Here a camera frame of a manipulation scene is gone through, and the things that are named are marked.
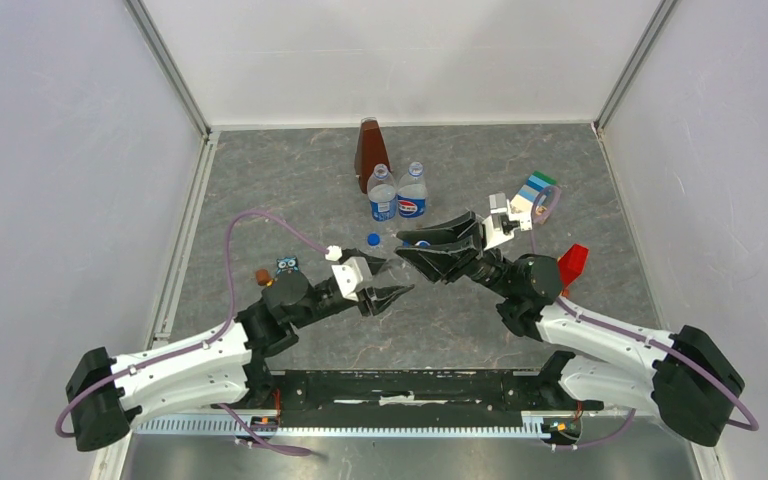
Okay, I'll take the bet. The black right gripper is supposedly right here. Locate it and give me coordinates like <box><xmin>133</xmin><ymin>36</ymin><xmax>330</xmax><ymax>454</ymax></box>
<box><xmin>393</xmin><ymin>212</ymin><xmax>516</xmax><ymax>301</ymax></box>

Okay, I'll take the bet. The Pepsi bottle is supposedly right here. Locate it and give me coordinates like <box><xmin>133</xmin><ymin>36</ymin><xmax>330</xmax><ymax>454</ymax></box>
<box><xmin>397</xmin><ymin>161</ymin><xmax>428</xmax><ymax>219</ymax></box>
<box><xmin>367</xmin><ymin>164</ymin><xmax>397</xmax><ymax>222</ymax></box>

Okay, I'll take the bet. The clear unlabelled plastic bottle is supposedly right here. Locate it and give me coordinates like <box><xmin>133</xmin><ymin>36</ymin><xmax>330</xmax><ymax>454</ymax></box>
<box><xmin>380</xmin><ymin>257</ymin><xmax>412</xmax><ymax>284</ymax></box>

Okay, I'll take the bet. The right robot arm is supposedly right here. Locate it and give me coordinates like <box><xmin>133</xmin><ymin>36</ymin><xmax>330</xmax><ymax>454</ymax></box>
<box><xmin>395</xmin><ymin>212</ymin><xmax>759</xmax><ymax>447</ymax></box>

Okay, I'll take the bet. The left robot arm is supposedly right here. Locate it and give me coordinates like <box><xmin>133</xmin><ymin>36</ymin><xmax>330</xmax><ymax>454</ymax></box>
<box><xmin>55</xmin><ymin>249</ymin><xmax>411</xmax><ymax>452</ymax></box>

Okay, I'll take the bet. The blue green stacked block toy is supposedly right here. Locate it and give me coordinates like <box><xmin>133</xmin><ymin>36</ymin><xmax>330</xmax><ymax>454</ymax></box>
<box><xmin>510</xmin><ymin>170</ymin><xmax>557</xmax><ymax>212</ymax></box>

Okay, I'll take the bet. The blue owl toy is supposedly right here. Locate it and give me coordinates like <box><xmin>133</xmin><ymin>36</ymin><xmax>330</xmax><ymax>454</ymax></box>
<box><xmin>275</xmin><ymin>256</ymin><xmax>300</xmax><ymax>276</ymax></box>

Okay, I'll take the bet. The small brown toy piece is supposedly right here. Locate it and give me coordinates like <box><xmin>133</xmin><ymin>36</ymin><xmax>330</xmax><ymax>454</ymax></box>
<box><xmin>254</xmin><ymin>269</ymin><xmax>272</xmax><ymax>287</ymax></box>

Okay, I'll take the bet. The red toy block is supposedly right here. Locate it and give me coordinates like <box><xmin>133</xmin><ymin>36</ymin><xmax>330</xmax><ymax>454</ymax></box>
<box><xmin>557</xmin><ymin>244</ymin><xmax>590</xmax><ymax>288</ymax></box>

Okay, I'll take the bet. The brown wooden metronome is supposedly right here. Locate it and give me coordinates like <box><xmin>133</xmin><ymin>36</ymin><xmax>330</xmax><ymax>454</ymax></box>
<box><xmin>354</xmin><ymin>117</ymin><xmax>392</xmax><ymax>195</ymax></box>

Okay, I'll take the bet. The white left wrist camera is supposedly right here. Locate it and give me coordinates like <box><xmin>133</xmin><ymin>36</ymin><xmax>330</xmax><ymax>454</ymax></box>
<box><xmin>325</xmin><ymin>245</ymin><xmax>373</xmax><ymax>302</ymax></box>

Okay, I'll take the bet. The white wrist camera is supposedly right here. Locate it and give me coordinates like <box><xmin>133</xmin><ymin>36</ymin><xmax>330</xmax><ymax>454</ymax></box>
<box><xmin>325</xmin><ymin>245</ymin><xmax>373</xmax><ymax>302</ymax></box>
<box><xmin>481</xmin><ymin>192</ymin><xmax>533</xmax><ymax>250</ymax></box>

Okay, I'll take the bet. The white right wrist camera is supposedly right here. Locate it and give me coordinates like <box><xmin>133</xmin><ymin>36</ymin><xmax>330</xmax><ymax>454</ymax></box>
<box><xmin>481</xmin><ymin>192</ymin><xmax>533</xmax><ymax>250</ymax></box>

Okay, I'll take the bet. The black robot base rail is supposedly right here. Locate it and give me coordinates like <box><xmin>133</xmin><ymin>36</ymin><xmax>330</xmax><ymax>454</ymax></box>
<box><xmin>230</xmin><ymin>352</ymin><xmax>604</xmax><ymax>435</ymax></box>

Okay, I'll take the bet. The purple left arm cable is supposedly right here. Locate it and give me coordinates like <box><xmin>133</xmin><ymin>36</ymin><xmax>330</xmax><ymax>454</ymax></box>
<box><xmin>54</xmin><ymin>210</ymin><xmax>332</xmax><ymax>458</ymax></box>

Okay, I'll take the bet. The aluminium frame post right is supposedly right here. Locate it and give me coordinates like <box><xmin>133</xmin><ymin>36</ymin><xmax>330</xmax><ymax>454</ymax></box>
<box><xmin>592</xmin><ymin>0</ymin><xmax>680</xmax><ymax>138</ymax></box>

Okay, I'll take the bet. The aluminium frame post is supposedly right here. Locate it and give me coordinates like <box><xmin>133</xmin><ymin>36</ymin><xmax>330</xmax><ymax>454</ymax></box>
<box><xmin>592</xmin><ymin>0</ymin><xmax>680</xmax><ymax>138</ymax></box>
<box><xmin>124</xmin><ymin>0</ymin><xmax>212</xmax><ymax>138</ymax></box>

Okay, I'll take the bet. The aluminium frame post left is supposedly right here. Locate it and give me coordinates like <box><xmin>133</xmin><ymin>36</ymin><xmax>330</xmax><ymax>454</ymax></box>
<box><xmin>124</xmin><ymin>0</ymin><xmax>212</xmax><ymax>138</ymax></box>

